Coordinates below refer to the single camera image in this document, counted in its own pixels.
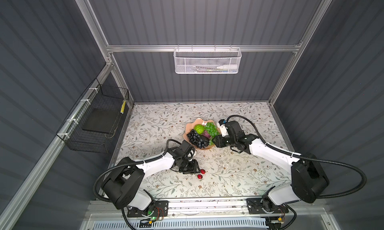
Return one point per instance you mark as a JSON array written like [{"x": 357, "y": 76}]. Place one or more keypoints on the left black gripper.
[{"x": 193, "y": 169}]

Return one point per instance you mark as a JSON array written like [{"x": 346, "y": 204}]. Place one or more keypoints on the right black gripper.
[{"x": 218, "y": 141}]

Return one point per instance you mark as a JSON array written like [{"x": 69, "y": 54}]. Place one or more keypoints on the dark purple grape bunch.
[{"x": 198, "y": 140}]

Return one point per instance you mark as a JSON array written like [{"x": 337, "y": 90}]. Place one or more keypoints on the red cherry pair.
[{"x": 200, "y": 175}]

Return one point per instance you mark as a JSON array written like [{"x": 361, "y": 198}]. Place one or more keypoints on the green grape bunch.
[{"x": 212, "y": 130}]

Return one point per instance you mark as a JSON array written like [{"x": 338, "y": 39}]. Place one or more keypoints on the bright green round fruit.
[{"x": 199, "y": 129}]

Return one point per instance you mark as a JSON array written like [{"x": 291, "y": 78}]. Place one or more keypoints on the pink faceted fruit bowl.
[{"x": 190, "y": 126}]

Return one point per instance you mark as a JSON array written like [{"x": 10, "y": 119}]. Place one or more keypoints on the purple round fruit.
[{"x": 206, "y": 134}]

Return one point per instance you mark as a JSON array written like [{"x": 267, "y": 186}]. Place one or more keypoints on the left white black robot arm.
[{"x": 121, "y": 184}]

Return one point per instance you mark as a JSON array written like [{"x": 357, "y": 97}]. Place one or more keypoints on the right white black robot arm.
[{"x": 308, "y": 179}]

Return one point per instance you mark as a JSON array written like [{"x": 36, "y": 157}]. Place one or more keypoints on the floral table mat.
[{"x": 227, "y": 173}]

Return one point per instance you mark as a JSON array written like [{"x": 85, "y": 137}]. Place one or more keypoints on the white marker in basket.
[{"x": 229, "y": 67}]

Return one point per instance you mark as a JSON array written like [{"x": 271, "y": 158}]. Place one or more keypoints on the yellow tag on basket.
[{"x": 123, "y": 107}]

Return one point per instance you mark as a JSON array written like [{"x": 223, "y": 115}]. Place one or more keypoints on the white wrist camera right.
[{"x": 222, "y": 127}]

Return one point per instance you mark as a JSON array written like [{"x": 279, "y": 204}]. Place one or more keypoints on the aluminium front rail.
[{"x": 204, "y": 207}]

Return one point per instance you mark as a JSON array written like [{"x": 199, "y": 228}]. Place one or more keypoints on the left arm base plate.
[{"x": 154, "y": 209}]

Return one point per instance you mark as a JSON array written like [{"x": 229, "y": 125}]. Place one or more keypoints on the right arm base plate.
[{"x": 255, "y": 206}]

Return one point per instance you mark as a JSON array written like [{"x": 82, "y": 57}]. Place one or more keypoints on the white wire mesh basket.
[{"x": 204, "y": 60}]

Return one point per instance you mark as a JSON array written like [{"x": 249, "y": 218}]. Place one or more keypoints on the black wire basket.
[{"x": 96, "y": 122}]

